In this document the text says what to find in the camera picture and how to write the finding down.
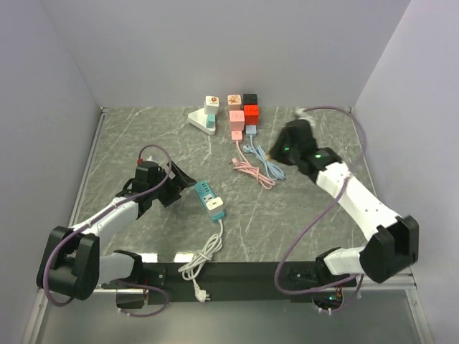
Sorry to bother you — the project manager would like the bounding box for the white cube adapter with picture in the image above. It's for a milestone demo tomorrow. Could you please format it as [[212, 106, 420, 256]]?
[[204, 95, 219, 115]]

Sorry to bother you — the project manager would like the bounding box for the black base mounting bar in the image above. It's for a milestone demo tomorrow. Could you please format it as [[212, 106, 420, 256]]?
[[100, 261, 359, 305]]

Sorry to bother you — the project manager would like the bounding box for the pink power cable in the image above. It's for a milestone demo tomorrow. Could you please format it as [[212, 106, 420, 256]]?
[[230, 139, 276, 190]]

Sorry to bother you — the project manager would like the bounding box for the white power cable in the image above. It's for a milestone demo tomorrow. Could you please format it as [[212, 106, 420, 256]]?
[[181, 219, 224, 302]]

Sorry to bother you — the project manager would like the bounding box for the pink power strip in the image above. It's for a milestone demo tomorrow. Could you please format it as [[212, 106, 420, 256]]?
[[231, 130, 242, 142]]

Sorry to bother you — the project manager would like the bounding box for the light blue cable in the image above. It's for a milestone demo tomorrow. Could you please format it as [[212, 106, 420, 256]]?
[[242, 135, 286, 182]]

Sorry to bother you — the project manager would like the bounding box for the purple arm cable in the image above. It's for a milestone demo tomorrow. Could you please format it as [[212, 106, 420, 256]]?
[[42, 144, 176, 319], [274, 105, 369, 315]]

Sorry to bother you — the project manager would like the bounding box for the red cube socket adapter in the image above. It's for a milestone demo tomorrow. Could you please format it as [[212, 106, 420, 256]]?
[[243, 105, 260, 125]]

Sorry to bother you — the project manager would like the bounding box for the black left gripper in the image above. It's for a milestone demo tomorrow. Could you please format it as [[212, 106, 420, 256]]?
[[149, 161, 196, 207]]

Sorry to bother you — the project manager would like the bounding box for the black cube adapter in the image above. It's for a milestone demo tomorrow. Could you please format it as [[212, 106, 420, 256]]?
[[242, 93, 258, 106]]

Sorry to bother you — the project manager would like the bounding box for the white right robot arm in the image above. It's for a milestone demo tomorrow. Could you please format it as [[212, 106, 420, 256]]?
[[270, 120, 419, 289]]

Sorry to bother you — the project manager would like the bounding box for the pink cube socket adapter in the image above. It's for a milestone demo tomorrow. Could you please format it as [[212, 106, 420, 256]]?
[[229, 110, 245, 131]]

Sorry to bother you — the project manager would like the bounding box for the aluminium frame rail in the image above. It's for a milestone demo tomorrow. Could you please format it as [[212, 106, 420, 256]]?
[[21, 106, 108, 344]]

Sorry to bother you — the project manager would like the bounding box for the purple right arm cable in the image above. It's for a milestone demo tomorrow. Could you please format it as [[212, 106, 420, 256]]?
[[274, 105, 369, 315]]

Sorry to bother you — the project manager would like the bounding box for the pink deer cube adapter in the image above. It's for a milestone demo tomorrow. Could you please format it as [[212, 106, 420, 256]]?
[[227, 95, 242, 111]]

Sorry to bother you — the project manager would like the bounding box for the teal plug adapter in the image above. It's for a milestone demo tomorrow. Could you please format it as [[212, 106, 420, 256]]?
[[205, 114, 216, 130]]

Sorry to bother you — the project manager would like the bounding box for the light blue power strip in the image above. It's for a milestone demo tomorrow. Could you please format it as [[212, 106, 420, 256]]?
[[245, 125, 257, 136]]

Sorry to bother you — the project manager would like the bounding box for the teal power strip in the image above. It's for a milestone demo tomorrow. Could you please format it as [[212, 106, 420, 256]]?
[[194, 181, 225, 222]]

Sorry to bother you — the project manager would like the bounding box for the white triangular power strip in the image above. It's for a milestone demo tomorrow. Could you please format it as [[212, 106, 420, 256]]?
[[187, 108, 216, 135]]

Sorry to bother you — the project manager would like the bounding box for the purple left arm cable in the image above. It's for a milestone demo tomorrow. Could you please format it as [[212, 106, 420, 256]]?
[[42, 144, 176, 319]]

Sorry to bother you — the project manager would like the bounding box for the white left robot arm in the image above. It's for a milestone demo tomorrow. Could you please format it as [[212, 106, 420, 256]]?
[[36, 161, 196, 300]]

